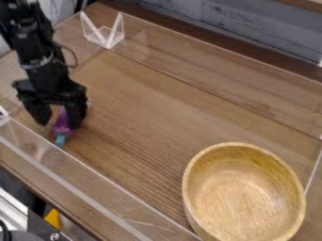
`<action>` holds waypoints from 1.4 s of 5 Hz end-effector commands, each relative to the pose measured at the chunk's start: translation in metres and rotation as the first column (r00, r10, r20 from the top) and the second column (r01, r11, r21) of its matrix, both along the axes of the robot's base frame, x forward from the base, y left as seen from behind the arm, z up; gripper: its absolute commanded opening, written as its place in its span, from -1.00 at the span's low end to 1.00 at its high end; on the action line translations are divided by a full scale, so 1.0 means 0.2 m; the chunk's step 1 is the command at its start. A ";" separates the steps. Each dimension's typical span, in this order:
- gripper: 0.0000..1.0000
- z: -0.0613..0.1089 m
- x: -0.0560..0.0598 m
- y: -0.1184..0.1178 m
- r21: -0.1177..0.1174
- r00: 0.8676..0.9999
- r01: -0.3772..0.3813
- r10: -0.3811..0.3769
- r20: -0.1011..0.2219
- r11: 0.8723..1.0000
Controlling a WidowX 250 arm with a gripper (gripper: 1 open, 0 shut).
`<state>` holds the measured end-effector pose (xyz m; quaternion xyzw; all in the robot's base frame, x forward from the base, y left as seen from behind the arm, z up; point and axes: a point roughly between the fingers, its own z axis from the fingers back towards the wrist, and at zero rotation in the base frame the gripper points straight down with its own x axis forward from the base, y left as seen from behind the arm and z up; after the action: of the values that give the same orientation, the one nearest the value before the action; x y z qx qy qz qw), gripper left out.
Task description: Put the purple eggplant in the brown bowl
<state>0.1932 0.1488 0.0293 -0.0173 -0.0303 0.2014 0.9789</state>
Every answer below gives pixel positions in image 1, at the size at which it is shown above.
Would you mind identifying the clear acrylic corner bracket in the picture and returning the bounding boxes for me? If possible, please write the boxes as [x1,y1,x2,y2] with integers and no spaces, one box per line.
[78,12,124,49]

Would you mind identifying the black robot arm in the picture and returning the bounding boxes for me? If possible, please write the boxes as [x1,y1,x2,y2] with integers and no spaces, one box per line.
[0,0,88,129]

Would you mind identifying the purple toy eggplant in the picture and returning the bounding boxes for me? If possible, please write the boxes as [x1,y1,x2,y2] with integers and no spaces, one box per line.
[52,107,73,148]

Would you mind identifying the black device with yellow label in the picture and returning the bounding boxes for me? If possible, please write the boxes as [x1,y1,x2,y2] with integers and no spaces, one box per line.
[26,207,90,241]

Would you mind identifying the black cable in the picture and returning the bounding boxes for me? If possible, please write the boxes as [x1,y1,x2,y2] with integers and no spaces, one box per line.
[0,219,11,241]

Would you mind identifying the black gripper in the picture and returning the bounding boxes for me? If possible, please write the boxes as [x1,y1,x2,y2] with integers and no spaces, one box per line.
[10,59,90,130]

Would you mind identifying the brown wooden bowl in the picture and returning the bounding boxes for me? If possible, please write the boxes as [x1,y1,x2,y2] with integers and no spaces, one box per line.
[181,142,305,241]

